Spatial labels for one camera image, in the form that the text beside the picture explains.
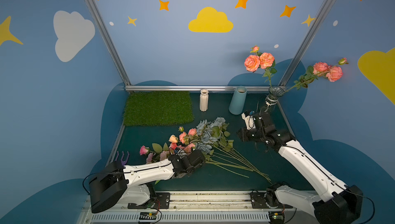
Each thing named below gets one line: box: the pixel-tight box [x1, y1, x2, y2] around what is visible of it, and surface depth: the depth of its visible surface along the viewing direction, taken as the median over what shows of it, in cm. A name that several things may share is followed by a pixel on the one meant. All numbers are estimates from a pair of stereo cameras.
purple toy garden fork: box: [115, 150, 130, 166], surface depth 90 cm
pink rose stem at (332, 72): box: [281, 57, 349, 95], surface depth 75 cm
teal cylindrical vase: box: [228, 85, 248, 116], surface depth 102 cm
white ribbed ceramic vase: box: [199, 88, 210, 112], surface depth 103 cm
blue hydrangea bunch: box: [195, 117, 226, 154], surface depth 88 cm
